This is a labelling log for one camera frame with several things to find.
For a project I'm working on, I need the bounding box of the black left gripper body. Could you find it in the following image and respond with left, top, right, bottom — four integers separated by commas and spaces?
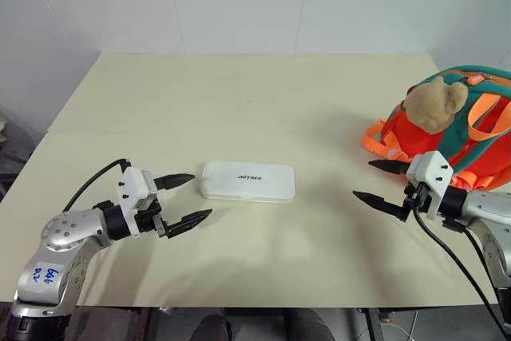
134, 196, 172, 240

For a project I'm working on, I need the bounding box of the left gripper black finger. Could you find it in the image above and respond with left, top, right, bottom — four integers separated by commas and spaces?
153, 173, 196, 192
166, 208, 213, 240

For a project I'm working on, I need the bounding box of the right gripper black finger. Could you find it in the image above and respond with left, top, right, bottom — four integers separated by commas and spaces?
352, 191, 403, 218
367, 159, 412, 176

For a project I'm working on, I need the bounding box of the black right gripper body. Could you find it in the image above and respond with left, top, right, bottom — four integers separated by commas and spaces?
398, 180, 432, 223

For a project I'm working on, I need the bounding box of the orange and teal backpack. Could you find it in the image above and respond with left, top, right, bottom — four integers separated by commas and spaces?
362, 65, 511, 190

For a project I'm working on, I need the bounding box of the white rectangular case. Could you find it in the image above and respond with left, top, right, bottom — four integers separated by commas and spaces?
199, 160, 297, 203

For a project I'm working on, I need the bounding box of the tan plush bear toy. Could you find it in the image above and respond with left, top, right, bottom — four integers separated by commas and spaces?
403, 76, 469, 134

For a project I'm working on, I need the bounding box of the black metal table leg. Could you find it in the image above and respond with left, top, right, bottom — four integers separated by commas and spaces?
357, 307, 387, 341

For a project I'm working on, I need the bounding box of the dark grey bulky object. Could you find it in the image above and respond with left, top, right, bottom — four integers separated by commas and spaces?
0, 107, 41, 198

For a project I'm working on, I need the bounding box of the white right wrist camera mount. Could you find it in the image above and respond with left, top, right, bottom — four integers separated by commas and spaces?
406, 150, 456, 220

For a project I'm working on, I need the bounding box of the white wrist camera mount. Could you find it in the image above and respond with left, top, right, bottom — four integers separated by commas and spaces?
114, 166, 159, 236
406, 150, 456, 220

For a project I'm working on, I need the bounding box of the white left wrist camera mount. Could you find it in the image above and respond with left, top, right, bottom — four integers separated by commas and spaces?
114, 166, 159, 236

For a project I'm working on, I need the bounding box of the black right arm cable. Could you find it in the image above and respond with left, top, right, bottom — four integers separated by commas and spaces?
412, 196, 510, 341

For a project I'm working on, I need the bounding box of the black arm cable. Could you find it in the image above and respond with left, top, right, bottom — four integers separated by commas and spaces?
61, 159, 133, 213
412, 196, 510, 341

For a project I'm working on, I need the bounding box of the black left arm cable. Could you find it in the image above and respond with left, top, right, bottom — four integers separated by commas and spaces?
61, 159, 133, 213

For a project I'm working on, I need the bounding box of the thin white floor cable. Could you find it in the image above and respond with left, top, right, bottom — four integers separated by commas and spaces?
385, 309, 422, 341

